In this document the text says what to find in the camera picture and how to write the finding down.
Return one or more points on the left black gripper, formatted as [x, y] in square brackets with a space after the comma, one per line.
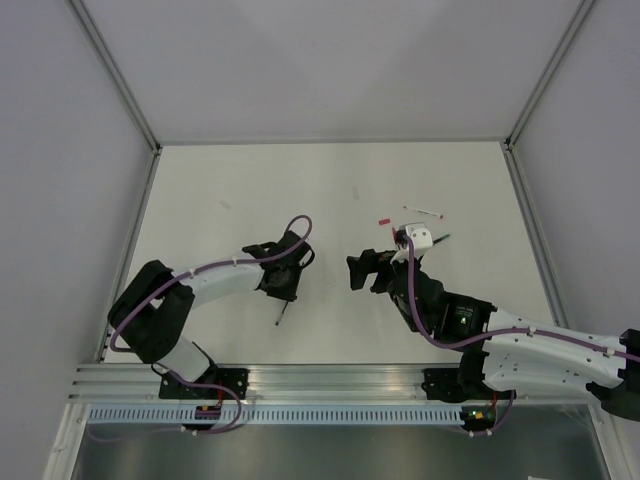
[290, 293]

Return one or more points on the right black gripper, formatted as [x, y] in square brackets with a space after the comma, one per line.
[370, 261]

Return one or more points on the blue gel pen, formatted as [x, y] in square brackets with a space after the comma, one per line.
[282, 313]

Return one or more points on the red gel pen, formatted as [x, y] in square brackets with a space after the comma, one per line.
[396, 237]

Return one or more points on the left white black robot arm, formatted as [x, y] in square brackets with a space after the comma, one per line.
[150, 315]

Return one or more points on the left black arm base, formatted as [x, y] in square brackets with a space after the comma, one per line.
[211, 386]

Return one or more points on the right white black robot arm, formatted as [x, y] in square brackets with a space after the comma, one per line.
[502, 353]

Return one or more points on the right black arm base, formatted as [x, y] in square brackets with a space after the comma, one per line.
[449, 385]

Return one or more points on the green pen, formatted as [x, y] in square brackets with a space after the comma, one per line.
[441, 239]

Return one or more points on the white red-tipped marker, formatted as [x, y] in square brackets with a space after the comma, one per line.
[424, 212]

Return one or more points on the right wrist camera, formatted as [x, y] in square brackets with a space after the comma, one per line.
[413, 235]

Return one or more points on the white slotted cable duct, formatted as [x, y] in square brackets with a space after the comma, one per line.
[277, 415]

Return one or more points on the aluminium mounting rail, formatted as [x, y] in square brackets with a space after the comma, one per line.
[267, 384]

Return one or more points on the left aluminium frame post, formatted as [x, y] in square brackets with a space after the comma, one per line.
[106, 58]

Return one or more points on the aluminium frame post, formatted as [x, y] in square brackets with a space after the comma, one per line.
[106, 58]
[559, 54]

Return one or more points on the right aluminium frame post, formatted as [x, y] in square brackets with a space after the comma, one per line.
[559, 54]

